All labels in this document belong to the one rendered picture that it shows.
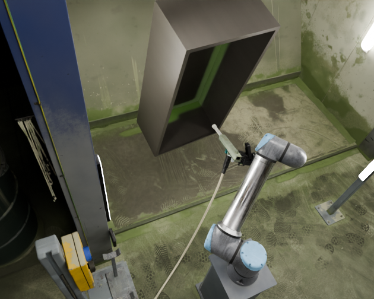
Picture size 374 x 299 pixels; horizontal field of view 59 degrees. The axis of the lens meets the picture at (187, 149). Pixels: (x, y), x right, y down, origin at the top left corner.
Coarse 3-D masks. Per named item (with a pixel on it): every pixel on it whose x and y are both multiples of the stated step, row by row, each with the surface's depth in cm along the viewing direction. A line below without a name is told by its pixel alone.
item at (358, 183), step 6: (372, 174) 249; (360, 180) 257; (366, 180) 256; (354, 186) 264; (360, 186) 263; (348, 192) 271; (354, 192) 271; (342, 198) 280; (348, 198) 279; (336, 204) 288; (342, 204) 286; (330, 210) 297; (336, 210) 295
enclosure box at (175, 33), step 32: (160, 0) 170; (192, 0) 175; (224, 0) 181; (256, 0) 187; (160, 32) 176; (192, 32) 165; (224, 32) 170; (256, 32) 175; (160, 64) 191; (192, 64) 239; (224, 64) 241; (256, 64) 208; (160, 96) 208; (192, 96) 283; (224, 96) 255; (160, 128) 228; (192, 128) 282
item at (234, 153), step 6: (216, 126) 253; (222, 138) 235; (222, 144) 234; (228, 144) 227; (228, 150) 224; (234, 150) 220; (228, 156) 224; (234, 156) 215; (240, 156) 215; (228, 162) 228; (222, 168) 233
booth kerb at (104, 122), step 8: (296, 72) 397; (264, 80) 382; (272, 80) 389; (280, 80) 395; (248, 88) 381; (128, 112) 328; (136, 112) 332; (96, 120) 318; (104, 120) 322; (112, 120) 327; (120, 120) 331
